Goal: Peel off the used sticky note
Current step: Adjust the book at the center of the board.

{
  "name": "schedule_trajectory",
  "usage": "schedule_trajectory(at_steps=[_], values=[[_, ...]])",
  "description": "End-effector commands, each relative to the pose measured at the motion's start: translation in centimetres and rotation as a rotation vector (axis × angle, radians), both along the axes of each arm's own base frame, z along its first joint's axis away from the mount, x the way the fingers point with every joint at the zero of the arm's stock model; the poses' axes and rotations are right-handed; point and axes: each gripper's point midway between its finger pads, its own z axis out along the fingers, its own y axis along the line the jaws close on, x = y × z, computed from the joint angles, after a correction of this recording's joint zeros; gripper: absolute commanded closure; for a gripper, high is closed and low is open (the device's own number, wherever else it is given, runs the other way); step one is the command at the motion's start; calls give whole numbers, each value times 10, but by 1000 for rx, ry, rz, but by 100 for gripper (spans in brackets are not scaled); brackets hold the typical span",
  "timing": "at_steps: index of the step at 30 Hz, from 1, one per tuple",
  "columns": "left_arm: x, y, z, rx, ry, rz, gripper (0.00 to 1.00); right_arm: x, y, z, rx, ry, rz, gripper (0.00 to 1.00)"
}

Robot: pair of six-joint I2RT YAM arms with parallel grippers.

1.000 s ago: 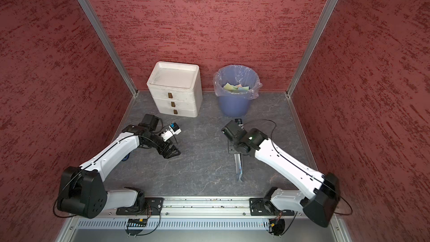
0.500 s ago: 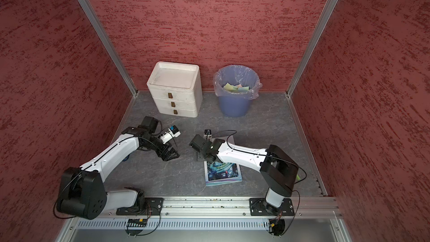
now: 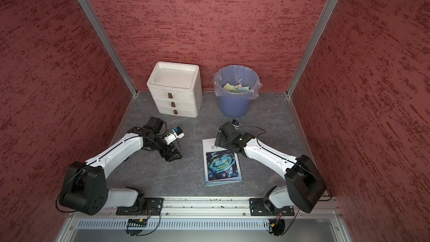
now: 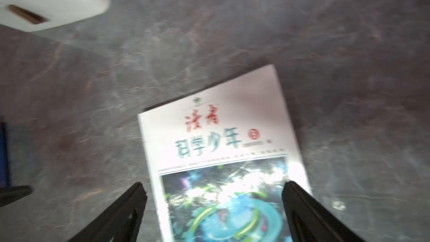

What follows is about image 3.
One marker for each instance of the blue trash bin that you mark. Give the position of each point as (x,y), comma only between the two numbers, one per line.
(234,106)

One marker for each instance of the aluminium corner post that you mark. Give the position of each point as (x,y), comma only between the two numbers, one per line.
(316,34)
(103,36)

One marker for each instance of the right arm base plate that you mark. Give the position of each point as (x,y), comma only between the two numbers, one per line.
(263,207)

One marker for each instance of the discarded sticky notes pile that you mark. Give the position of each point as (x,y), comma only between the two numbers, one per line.
(236,88)

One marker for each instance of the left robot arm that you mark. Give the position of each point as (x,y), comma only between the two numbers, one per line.
(85,188)

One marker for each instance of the left connector board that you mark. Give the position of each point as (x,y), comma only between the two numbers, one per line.
(137,223)

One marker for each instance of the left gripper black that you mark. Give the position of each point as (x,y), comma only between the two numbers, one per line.
(169,157)

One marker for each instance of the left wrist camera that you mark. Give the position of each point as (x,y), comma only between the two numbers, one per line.
(176,134)

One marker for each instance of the connector board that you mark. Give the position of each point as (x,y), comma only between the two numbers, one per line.
(276,227)
(137,223)

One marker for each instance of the right aluminium corner post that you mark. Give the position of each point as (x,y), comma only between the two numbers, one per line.
(316,34)

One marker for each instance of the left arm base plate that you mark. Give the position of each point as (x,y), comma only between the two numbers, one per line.
(143,207)

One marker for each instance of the clear plastic bin liner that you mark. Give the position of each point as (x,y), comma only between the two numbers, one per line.
(237,75)

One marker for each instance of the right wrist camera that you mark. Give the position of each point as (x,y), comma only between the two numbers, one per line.
(235,123)

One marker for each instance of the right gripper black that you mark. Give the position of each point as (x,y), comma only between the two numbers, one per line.
(221,142)

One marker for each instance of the aluminium front rail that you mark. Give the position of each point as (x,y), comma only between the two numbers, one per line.
(221,207)

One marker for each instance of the left aluminium corner post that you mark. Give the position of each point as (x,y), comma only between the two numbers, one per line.
(103,36)

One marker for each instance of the children's science magazine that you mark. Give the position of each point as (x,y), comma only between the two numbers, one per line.
(221,166)

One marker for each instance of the white three-drawer storage box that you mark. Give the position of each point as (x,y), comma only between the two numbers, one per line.
(176,89)

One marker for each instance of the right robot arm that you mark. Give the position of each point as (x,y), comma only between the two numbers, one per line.
(304,185)

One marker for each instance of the right connector board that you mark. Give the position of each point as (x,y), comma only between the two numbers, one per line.
(276,227)

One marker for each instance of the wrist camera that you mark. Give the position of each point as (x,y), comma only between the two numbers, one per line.
(176,134)
(235,123)

